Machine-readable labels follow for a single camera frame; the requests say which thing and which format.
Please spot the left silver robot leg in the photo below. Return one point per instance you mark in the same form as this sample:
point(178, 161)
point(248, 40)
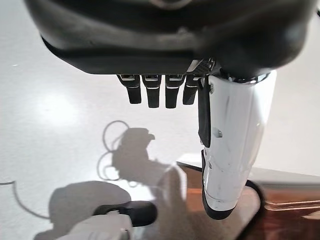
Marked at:
point(130, 212)

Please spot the brown glossy stool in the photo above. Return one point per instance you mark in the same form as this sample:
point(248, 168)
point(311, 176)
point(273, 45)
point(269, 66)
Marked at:
point(287, 212)

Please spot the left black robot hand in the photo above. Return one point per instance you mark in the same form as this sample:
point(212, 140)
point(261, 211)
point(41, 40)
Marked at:
point(150, 37)

